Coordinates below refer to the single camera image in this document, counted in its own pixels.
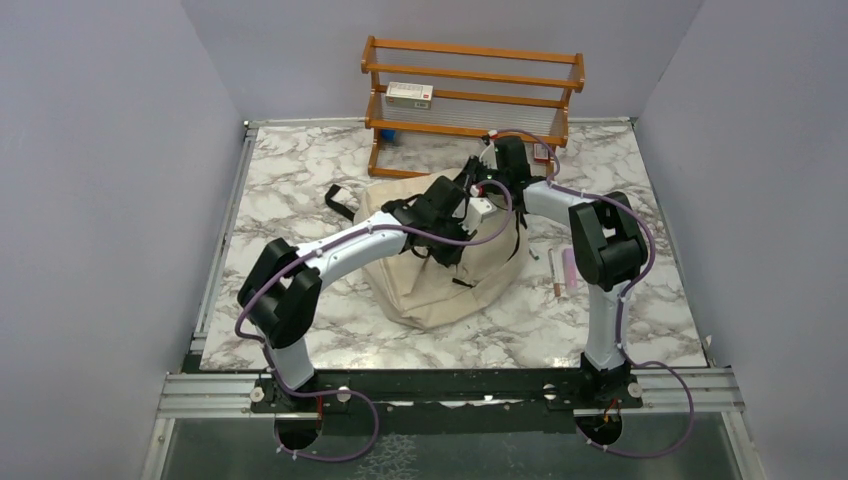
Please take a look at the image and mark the pink highlighter pen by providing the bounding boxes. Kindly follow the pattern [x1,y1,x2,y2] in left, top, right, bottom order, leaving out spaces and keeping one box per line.
[562,247,578,294]

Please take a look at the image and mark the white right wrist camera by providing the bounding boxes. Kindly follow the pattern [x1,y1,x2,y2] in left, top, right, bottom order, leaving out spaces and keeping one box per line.
[479,130,498,170]

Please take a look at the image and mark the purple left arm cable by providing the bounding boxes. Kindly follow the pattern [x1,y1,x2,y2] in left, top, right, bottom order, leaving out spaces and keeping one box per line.
[234,179,515,463]

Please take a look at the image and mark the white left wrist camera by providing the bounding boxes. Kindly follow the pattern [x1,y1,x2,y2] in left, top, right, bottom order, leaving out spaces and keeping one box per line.
[462,198,497,233]

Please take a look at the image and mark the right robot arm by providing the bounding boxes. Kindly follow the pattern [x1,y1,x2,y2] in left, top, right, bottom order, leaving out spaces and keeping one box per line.
[464,131,654,407]

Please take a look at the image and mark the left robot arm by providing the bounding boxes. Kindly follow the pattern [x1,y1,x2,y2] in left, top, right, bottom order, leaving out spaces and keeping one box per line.
[237,176,494,411]

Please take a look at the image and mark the cream canvas backpack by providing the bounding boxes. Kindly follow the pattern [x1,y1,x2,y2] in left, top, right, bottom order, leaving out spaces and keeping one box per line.
[353,168,529,330]

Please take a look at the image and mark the red white small box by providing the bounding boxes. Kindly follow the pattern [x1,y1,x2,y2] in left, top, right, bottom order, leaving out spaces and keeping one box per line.
[533,143,550,163]

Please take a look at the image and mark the grey green small box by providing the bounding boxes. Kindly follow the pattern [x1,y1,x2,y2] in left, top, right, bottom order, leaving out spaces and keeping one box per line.
[385,81,434,110]

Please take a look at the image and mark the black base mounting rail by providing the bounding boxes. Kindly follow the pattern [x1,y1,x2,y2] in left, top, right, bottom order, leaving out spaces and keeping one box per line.
[249,368,643,436]

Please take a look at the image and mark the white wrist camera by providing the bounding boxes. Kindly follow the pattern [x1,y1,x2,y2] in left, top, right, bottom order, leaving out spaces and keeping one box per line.
[462,198,497,233]
[479,130,498,170]

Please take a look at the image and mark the white pen brown cap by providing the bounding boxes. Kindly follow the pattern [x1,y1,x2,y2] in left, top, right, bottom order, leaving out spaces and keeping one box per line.
[547,248,564,298]

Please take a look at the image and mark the orange wooden shelf rack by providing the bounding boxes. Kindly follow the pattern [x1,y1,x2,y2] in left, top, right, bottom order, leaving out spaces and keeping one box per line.
[360,36,586,178]

